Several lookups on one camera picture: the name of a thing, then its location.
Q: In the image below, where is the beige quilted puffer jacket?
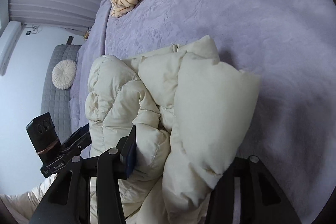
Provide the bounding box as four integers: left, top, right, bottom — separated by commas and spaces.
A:
85, 36, 261, 223

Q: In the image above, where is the white sleeved left forearm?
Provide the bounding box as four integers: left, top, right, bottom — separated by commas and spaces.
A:
1, 174, 57, 223

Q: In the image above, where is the black phone on gripper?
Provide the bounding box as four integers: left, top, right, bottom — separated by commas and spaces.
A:
26, 113, 61, 164

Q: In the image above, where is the grey quilted headboard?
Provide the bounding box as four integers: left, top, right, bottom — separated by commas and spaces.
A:
41, 44, 81, 143

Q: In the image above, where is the round cream pleated cushion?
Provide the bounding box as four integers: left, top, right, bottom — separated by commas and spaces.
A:
51, 59, 77, 90

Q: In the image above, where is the lavender fleece bed blanket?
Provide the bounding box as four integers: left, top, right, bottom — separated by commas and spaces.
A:
70, 0, 335, 223

